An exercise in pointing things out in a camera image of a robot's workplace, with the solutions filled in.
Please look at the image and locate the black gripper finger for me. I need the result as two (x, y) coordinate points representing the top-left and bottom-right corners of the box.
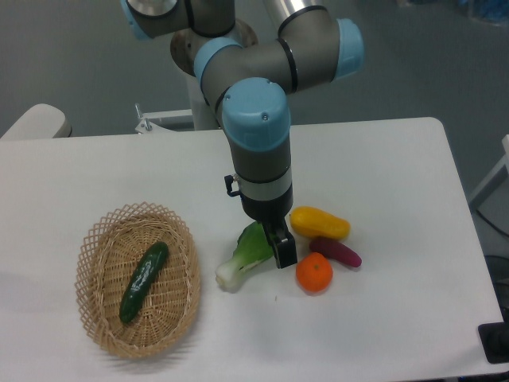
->
(262, 220), (297, 269)

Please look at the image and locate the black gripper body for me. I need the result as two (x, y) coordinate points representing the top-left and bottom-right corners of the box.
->
(240, 192), (293, 231)

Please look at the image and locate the dark green cucumber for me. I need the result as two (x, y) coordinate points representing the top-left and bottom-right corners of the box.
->
(119, 241), (169, 324)

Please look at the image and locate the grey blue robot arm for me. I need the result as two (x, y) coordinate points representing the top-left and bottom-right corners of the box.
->
(121, 1), (364, 268)

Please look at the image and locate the woven wicker basket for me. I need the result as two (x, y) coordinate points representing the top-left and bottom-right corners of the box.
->
(76, 202), (200, 358)

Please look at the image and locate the green bok choy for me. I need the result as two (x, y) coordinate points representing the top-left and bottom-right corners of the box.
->
(215, 222), (273, 290)

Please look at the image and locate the yellow mango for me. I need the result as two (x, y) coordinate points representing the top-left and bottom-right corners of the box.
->
(289, 206), (351, 240)

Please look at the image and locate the orange tangerine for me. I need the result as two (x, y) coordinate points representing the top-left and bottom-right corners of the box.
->
(295, 252), (333, 294)

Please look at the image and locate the purple sweet potato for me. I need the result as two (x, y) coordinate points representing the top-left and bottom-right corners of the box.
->
(309, 237), (362, 268)

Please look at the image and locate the black device at edge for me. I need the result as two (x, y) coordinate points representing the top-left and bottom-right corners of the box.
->
(478, 322), (508, 364)

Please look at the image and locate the white chair corner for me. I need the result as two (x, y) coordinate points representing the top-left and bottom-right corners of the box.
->
(1, 103), (72, 141)

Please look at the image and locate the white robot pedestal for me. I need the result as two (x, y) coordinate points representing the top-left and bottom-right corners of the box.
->
(134, 19), (259, 134)

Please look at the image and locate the white frame at right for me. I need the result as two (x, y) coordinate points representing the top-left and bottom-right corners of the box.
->
(468, 135), (508, 211)

